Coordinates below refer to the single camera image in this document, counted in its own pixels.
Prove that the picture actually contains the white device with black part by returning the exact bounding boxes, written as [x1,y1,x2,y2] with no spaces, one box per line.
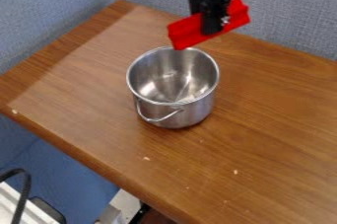
[0,182,67,224]

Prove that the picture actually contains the black cable loop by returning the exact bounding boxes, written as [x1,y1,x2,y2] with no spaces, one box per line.
[0,168,33,224]

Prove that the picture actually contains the stainless steel pot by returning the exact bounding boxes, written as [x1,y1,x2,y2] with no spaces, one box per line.
[127,46,220,128]

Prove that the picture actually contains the red rectangular block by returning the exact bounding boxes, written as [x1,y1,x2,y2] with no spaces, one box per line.
[168,0,250,50]

